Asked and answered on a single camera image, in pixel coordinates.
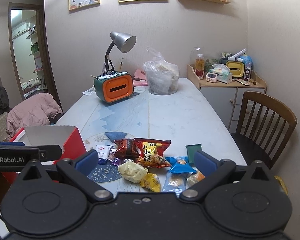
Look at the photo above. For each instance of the silver desk lamp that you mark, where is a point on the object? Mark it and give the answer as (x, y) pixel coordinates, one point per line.
(124, 43)

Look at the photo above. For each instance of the yellow snack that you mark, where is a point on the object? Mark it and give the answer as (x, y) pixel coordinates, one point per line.
(151, 181)

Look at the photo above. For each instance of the wooden chair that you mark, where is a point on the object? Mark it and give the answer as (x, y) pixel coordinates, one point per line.
(264, 128)

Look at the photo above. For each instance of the red cardboard box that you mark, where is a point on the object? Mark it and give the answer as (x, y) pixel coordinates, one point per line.
(68, 138)

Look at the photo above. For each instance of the white wet wipes pack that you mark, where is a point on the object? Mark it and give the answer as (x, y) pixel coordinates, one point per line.
(223, 73)

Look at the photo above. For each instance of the yellow tissue box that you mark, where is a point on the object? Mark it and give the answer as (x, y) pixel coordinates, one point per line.
(236, 68)

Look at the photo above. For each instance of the pink jacket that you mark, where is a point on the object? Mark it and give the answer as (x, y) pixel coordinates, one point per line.
(38, 110)

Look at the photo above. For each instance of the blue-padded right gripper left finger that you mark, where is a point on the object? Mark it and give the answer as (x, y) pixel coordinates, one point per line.
(75, 173)

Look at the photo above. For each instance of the orange white snack packet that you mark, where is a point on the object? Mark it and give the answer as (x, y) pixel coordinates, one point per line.
(195, 177)

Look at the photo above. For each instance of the cream pastry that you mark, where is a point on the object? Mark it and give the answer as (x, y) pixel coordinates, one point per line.
(132, 171)

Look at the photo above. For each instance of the blue cookie packet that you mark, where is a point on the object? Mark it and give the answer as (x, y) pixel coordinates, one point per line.
(180, 165)

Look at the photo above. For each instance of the green snack packet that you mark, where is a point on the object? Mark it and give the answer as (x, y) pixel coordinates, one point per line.
(191, 150)

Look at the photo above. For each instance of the pink white kitchen timer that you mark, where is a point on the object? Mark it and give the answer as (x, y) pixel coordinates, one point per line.
(211, 77)

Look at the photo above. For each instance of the light blue cake packet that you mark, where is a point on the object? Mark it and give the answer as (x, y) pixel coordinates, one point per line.
(175, 183)

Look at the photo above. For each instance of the purple small candy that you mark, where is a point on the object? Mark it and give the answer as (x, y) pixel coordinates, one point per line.
(111, 157)

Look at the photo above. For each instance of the pink notebook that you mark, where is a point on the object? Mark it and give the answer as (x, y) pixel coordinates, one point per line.
(139, 78)

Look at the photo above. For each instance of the white small snack packet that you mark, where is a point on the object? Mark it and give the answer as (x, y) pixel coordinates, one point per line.
(103, 152)

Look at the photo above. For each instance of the orange green tissue box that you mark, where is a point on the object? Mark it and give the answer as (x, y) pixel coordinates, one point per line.
(114, 87)

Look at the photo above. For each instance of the dark red foil snack bag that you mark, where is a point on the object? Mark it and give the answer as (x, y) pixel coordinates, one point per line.
(126, 149)

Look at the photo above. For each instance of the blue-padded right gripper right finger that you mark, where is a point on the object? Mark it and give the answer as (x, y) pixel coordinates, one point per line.
(216, 173)

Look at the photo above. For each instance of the white wooden cabinet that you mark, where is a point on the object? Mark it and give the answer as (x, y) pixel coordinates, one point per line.
(226, 99)

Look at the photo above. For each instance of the orange drink bottle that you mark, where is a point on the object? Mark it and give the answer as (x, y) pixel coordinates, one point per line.
(199, 66)

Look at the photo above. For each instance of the clear plastic bag of snacks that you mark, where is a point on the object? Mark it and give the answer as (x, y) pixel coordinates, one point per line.
(162, 77)

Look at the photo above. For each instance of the yellow trash bin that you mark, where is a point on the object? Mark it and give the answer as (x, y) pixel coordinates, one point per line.
(282, 184)

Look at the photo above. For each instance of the red Wangwang snack bag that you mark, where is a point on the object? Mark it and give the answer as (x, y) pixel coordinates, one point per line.
(152, 152)

